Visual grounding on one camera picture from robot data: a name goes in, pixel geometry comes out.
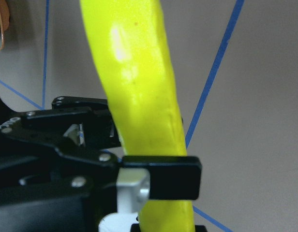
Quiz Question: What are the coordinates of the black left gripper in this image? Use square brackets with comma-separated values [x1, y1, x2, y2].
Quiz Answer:
[0, 96, 120, 232]

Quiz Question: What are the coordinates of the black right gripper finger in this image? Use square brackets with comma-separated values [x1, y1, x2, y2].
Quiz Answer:
[116, 156, 202, 214]

